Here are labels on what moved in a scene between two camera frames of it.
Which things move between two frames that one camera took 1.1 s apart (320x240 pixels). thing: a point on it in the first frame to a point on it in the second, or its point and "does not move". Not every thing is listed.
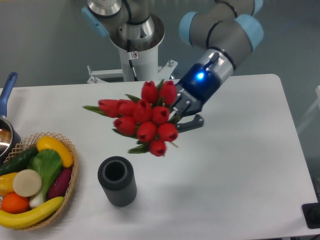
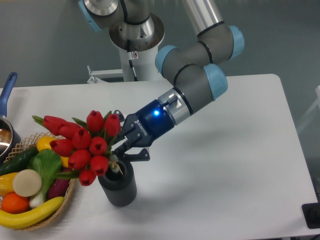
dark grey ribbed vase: (116, 175) does not move
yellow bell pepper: (47, 142) does not move
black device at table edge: (311, 212) does not move
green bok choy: (48, 163) does not move
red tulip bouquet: (146, 118) to (87, 145)
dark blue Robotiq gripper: (196, 87) to (141, 129)
